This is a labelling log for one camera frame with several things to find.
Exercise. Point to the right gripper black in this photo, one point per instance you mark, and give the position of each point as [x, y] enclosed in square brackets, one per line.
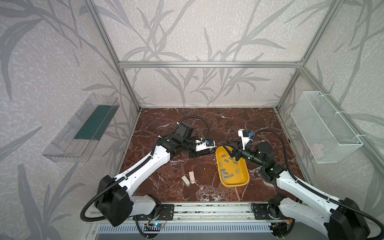
[237, 151]

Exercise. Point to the black metal stapler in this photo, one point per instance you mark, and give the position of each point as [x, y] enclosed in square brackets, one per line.
[197, 154]

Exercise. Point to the beige mini stapler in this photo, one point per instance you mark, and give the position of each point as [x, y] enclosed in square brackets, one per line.
[186, 181]

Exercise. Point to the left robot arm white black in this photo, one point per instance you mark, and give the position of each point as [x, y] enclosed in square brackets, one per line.
[115, 200]

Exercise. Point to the yellow plastic tray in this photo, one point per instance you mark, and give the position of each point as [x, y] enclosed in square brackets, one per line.
[238, 180]

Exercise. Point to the circuit board right base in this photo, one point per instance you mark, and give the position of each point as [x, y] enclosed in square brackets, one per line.
[281, 230]

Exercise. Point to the green circuit board left base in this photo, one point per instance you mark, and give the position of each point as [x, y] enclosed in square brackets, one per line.
[154, 227]

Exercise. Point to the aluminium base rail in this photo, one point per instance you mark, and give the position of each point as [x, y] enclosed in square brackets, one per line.
[186, 213]

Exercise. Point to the aluminium frame back crossbar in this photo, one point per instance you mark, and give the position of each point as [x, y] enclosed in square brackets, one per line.
[199, 64]

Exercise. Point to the white wire mesh basket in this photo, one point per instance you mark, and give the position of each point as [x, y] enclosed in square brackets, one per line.
[326, 132]

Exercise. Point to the clear plastic wall bin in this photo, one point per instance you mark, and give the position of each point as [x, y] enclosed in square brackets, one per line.
[79, 138]

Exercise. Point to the aluminium frame corner post left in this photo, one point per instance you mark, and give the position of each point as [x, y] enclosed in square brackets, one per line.
[106, 40]

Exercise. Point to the aluminium frame corner post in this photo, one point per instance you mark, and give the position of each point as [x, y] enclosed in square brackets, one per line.
[106, 40]
[329, 16]

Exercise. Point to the aluminium frame corner post right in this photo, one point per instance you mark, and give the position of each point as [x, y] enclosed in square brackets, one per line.
[329, 16]

